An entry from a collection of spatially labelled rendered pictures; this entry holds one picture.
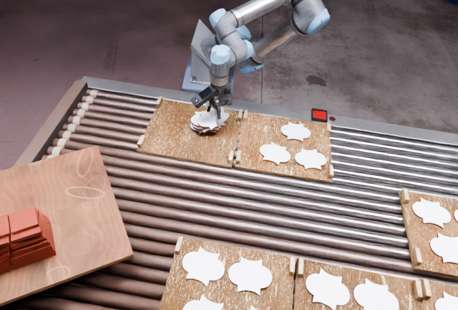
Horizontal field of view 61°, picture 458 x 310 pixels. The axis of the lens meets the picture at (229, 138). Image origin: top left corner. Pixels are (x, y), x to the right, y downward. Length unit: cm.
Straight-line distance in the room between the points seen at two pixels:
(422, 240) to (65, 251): 125
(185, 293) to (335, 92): 274
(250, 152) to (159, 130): 42
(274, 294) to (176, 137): 79
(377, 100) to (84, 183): 288
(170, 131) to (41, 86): 212
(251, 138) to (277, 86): 192
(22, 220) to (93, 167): 38
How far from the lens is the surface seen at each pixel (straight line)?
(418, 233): 167
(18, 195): 153
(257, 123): 183
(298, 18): 177
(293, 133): 180
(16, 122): 344
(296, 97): 355
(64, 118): 191
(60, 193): 148
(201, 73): 210
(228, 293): 135
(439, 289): 158
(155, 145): 171
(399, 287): 151
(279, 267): 141
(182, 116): 184
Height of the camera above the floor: 218
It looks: 45 degrees down
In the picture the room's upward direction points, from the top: 6 degrees clockwise
